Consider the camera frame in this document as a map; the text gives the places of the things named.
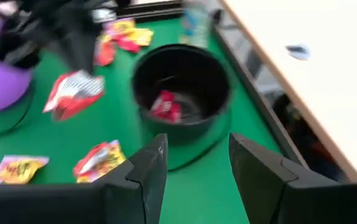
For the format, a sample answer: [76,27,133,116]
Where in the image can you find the light wooden desk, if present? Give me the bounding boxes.
[220,0,357,184]

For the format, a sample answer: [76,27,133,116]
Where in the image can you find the pink yellow Sour Patch pack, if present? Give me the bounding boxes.
[0,154,50,186]

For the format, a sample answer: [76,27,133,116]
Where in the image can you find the black aluminium rig frame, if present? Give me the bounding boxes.
[115,0,310,169]

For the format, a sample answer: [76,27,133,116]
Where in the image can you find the black pumpkin face bucket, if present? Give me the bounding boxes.
[130,43,232,147]

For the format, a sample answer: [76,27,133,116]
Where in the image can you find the red KitKat candy pack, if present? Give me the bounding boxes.
[73,142,110,175]
[149,90,184,124]
[115,39,141,54]
[42,70,106,122]

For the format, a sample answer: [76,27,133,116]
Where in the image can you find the grey round desk grommet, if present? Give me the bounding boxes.
[285,43,312,62]

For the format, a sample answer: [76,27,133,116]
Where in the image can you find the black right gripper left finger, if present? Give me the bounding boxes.
[0,133,169,224]

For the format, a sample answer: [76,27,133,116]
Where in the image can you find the candy packets beside purple bucket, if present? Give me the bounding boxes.
[93,43,117,67]

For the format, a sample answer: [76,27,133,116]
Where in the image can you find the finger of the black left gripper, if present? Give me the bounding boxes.
[58,29,82,74]
[77,27,97,74]

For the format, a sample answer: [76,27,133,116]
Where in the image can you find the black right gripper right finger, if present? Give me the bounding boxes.
[229,133,357,224]

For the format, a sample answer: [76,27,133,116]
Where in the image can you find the Windex spray bottle red trigger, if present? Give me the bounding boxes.
[178,0,213,49]

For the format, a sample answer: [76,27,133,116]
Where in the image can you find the green table mat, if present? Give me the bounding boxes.
[0,17,282,224]

